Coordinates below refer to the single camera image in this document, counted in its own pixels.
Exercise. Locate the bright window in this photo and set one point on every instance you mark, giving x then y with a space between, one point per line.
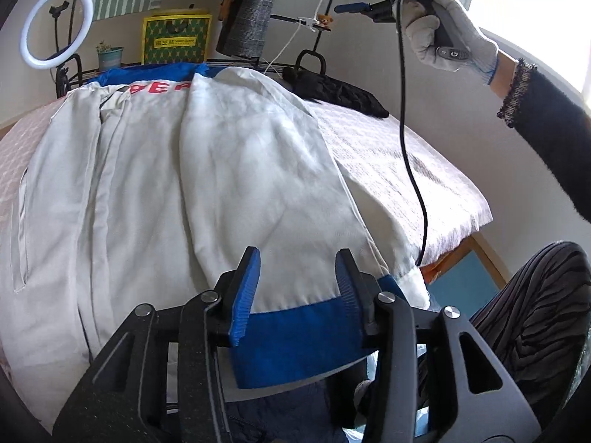
555 33

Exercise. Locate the small potted plant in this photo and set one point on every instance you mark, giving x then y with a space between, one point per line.
109 56

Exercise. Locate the white and blue jacket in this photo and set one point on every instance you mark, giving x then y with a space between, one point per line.
147 192

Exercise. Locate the black bag on bed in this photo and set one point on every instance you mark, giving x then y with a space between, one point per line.
323 88

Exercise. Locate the pink plaid bed blanket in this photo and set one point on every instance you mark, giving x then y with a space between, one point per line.
397 179

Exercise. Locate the white-gloved right hand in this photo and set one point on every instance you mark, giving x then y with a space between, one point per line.
419 27

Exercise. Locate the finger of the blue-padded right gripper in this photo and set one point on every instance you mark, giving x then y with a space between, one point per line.
358 292

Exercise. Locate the yellow green patterned box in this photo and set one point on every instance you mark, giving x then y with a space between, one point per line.
175 37

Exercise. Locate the striped dark trousers leg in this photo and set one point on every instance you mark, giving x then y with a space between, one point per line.
537 325

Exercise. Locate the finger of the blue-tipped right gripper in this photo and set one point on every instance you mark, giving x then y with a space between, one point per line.
377 12

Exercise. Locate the black clothes rack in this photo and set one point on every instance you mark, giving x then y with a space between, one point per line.
312 22

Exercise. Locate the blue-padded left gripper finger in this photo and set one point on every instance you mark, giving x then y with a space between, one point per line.
236 290

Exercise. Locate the navy quilted garment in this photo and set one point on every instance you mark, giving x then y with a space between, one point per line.
299 415

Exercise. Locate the orange bed sheet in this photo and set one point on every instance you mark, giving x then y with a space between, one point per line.
447 261

